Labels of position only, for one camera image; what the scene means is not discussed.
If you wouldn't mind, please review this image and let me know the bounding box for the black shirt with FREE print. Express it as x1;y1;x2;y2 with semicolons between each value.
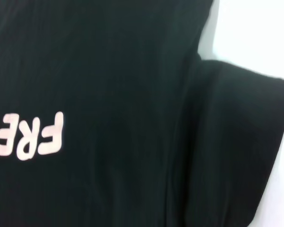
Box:
0;0;284;227

